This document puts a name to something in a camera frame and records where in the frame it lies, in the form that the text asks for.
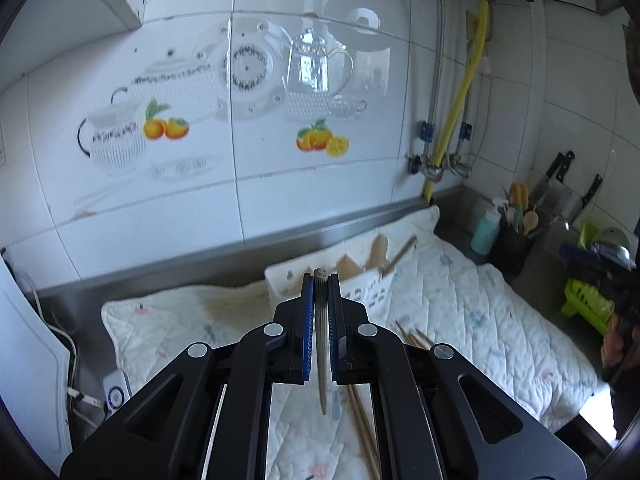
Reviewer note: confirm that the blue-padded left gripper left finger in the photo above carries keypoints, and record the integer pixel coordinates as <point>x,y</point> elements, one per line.
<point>206,413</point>

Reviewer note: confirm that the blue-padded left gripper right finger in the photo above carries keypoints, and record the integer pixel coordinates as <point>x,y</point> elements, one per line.
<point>436,415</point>

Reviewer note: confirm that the wooden chopstick curved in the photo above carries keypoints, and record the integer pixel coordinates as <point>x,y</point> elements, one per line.
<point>390,267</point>

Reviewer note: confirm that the person's hand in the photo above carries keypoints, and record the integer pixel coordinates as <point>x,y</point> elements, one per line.
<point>612,348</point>

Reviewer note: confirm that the lime green dish rack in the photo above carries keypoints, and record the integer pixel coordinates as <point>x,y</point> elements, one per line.
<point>610,242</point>

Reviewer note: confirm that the small white round-button device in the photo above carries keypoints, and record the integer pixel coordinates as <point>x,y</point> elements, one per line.
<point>116,391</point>

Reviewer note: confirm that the black utensil cup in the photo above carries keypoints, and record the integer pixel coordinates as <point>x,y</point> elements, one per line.
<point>515,240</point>

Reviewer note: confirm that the white quilted patterned mat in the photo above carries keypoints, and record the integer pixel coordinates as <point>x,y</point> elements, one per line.
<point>435,292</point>

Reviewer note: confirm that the teal dish soap bottle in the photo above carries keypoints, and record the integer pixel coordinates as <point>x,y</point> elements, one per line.
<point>488,227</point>

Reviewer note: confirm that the white countertop appliance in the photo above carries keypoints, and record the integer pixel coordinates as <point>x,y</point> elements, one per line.
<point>34,372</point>

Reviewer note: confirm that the white house-shaped utensil holder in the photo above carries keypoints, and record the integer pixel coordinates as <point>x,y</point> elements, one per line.
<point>348,261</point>

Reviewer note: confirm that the wooden spoon in holder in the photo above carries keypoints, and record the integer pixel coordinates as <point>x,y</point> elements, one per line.
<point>377,258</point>

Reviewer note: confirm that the metal water valves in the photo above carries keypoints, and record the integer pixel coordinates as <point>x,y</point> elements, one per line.
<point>421,164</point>

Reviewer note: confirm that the yellow gas pipe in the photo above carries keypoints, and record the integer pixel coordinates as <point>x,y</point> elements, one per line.
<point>463,90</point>

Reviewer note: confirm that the black-handled kitchen knives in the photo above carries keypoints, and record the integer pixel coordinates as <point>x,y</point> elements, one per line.
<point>553,199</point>

